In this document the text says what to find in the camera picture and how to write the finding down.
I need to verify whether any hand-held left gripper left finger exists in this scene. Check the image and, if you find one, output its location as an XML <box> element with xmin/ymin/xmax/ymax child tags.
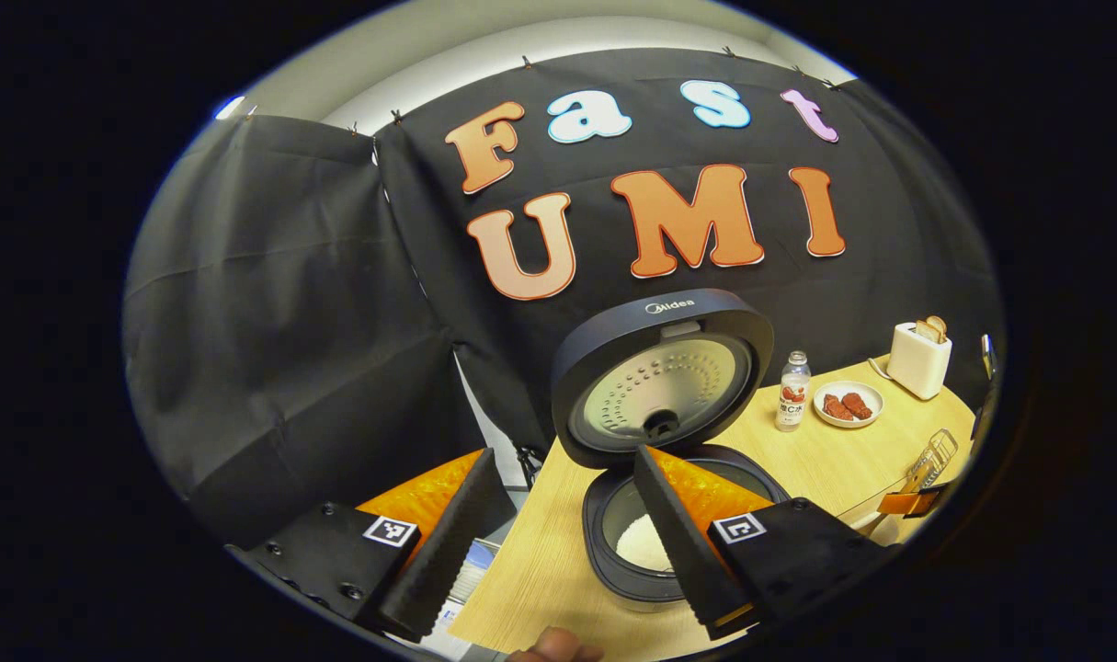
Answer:
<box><xmin>227</xmin><ymin>448</ymin><xmax>518</xmax><ymax>645</ymax></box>

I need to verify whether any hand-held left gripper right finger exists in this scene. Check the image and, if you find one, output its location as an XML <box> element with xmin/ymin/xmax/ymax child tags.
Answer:
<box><xmin>633</xmin><ymin>445</ymin><xmax>901</xmax><ymax>642</ymax></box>

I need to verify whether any white rice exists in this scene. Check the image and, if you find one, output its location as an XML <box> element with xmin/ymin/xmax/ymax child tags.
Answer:
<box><xmin>615</xmin><ymin>513</ymin><xmax>677</xmax><ymax>573</ymax></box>

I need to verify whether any metal wire chopstick holder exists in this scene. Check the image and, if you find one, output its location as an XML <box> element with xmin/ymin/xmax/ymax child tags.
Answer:
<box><xmin>906</xmin><ymin>428</ymin><xmax>961</xmax><ymax>493</ymax></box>

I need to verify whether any dark grey rice cooker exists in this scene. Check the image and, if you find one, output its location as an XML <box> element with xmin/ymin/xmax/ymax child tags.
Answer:
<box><xmin>549</xmin><ymin>288</ymin><xmax>792</xmax><ymax>612</ymax></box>

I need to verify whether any white storage box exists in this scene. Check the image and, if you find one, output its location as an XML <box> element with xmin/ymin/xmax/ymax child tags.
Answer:
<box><xmin>427</xmin><ymin>538</ymin><xmax>504</xmax><ymax>658</ymax></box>

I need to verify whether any white toaster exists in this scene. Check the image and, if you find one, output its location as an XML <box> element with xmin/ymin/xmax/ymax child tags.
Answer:
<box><xmin>886</xmin><ymin>316</ymin><xmax>953</xmax><ymax>401</ymax></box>

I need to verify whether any round white plate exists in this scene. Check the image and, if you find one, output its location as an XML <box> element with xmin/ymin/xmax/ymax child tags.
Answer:
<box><xmin>813</xmin><ymin>381</ymin><xmax>885</xmax><ymax>429</ymax></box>

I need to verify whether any small clear drink bottle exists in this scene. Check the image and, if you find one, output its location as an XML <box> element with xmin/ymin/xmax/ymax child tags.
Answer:
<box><xmin>775</xmin><ymin>350</ymin><xmax>812</xmax><ymax>433</ymax></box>

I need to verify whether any black backdrop cloth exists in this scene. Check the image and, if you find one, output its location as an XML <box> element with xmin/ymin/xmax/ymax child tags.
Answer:
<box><xmin>121</xmin><ymin>48</ymin><xmax>1005</xmax><ymax>548</ymax></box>

